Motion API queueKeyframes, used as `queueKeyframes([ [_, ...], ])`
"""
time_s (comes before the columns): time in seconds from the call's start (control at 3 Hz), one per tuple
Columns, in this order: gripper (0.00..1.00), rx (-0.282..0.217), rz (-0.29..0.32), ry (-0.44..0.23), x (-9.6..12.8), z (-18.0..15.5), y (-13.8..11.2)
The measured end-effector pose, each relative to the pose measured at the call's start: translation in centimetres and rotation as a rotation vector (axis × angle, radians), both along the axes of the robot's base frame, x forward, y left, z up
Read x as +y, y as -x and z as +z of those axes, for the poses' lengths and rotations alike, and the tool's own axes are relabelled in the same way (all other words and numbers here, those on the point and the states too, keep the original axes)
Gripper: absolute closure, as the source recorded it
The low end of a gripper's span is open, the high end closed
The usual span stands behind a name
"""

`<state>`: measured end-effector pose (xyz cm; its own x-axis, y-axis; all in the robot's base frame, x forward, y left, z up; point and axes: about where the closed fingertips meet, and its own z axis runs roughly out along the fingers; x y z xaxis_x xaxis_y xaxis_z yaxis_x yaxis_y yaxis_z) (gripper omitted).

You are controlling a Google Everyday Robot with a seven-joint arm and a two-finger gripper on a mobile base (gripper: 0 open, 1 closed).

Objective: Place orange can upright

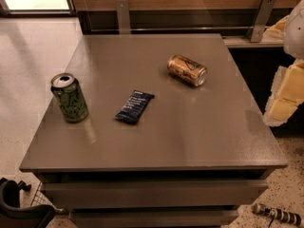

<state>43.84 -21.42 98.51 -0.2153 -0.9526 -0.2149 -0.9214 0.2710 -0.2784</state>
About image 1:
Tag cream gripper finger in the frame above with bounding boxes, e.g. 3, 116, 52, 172
262, 16, 289, 42
263, 59, 304, 126

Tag orange soda can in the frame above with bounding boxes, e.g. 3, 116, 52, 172
167, 55, 207, 86

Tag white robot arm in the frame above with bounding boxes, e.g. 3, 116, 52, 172
263, 0, 304, 126

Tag green soda can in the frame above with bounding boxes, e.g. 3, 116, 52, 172
50, 73, 88, 123

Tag dark blue snack bar wrapper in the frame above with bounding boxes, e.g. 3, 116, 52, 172
115, 90, 155, 124

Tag upper grey drawer front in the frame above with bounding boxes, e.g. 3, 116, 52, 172
42, 180, 267, 209

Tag grey drawer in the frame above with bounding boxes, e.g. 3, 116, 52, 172
42, 180, 267, 209
70, 210, 238, 228

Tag lower grey drawer front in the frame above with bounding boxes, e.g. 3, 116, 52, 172
70, 210, 238, 228

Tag black chair base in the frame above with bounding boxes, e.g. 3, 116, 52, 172
0, 178, 55, 228

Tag right metal wall bracket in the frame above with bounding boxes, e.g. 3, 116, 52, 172
249, 0, 276, 43

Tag metal wall bracket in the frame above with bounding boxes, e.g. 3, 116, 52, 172
249, 0, 276, 43
115, 0, 131, 34

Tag black white striped cable bundle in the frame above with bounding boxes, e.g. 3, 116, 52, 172
252, 202, 303, 226

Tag left metal wall bracket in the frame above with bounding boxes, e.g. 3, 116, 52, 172
115, 0, 131, 34

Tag wire mesh basket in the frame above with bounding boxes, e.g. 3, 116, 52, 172
30, 183, 63, 214

